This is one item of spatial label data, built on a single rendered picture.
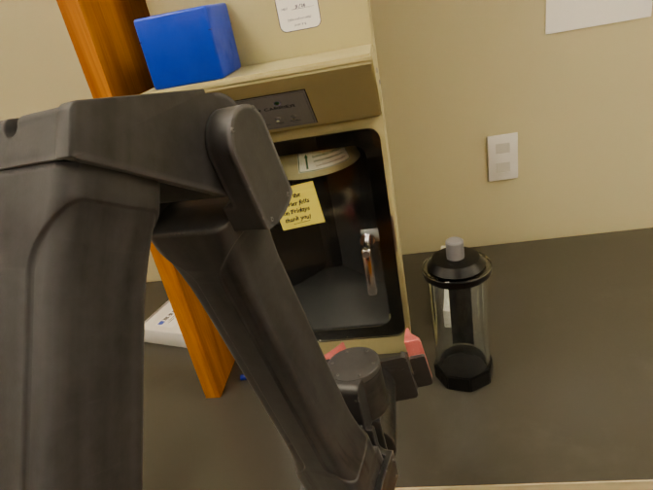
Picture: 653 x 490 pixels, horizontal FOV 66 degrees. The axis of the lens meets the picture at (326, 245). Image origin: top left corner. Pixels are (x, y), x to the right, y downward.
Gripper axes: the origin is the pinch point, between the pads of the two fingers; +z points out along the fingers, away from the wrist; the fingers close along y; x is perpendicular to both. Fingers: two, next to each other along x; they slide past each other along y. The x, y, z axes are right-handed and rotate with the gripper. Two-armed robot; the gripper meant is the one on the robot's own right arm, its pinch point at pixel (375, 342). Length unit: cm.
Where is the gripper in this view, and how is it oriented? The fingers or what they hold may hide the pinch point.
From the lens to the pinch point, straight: 74.1
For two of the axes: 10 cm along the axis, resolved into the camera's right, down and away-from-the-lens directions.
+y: -9.4, 2.5, 2.4
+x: 3.3, 8.7, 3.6
